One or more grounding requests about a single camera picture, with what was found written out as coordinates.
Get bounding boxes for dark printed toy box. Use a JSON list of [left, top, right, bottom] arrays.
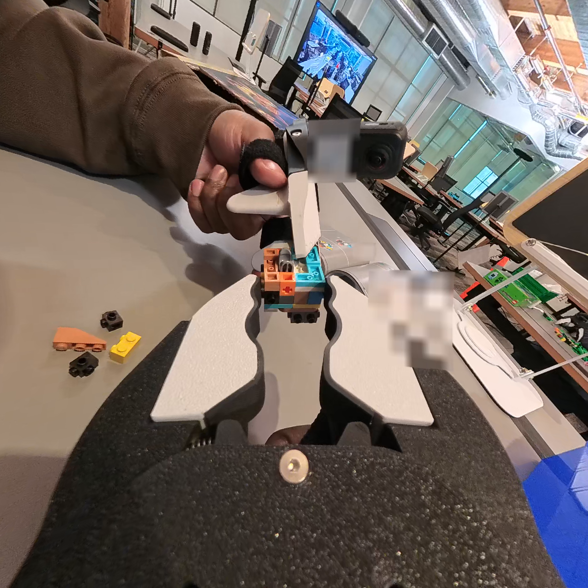
[[177, 55, 304, 134]]

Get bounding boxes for teal L-shaped brick plate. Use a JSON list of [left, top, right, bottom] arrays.
[[296, 248, 327, 283]]

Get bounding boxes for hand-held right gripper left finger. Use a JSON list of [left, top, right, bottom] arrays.
[[150, 274, 266, 425]]

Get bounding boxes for black board with wooden edge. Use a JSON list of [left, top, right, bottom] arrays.
[[503, 158, 588, 295]]

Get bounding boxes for person's left hand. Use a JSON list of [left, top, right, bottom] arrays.
[[187, 110, 290, 240]]

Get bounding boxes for salmon wedge brick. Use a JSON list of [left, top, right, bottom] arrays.
[[52, 327, 107, 352]]

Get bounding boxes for white tablet stand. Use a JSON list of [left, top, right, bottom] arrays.
[[452, 266, 588, 419]]

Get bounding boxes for silver ventilation duct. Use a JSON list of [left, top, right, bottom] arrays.
[[386, 0, 588, 159]]

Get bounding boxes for black mesh office chair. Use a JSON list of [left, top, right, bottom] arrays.
[[324, 94, 364, 121]]

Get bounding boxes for dark cloth with white mark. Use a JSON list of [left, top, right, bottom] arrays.
[[558, 312, 588, 343]]

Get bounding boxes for person's left forearm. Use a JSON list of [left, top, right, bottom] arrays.
[[0, 0, 244, 184]]

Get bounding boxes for black video bar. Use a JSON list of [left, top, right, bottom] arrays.
[[334, 9, 370, 47]]

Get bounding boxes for multicoloured brick model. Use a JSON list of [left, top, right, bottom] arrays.
[[258, 246, 328, 324]]

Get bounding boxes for large wall screen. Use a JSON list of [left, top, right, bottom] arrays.
[[294, 0, 378, 105]]

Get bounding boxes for wood-edged desk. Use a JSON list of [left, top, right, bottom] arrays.
[[377, 177, 425, 207], [464, 261, 588, 391]]

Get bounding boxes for black desk cable cover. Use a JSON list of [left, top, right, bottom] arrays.
[[337, 181, 439, 276]]

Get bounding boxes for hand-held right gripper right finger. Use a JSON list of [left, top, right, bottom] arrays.
[[321, 275, 435, 425]]

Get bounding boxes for grey desk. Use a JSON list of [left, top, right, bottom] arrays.
[[0, 142, 588, 579]]

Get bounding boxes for blue plastic bin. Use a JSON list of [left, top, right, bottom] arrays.
[[521, 441, 588, 588]]

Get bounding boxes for yellow brick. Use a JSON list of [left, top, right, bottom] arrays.
[[109, 332, 142, 364]]

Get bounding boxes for green box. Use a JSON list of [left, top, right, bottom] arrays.
[[484, 266, 559, 308]]

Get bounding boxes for grey table with wood edge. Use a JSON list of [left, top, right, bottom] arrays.
[[133, 18, 239, 70]]

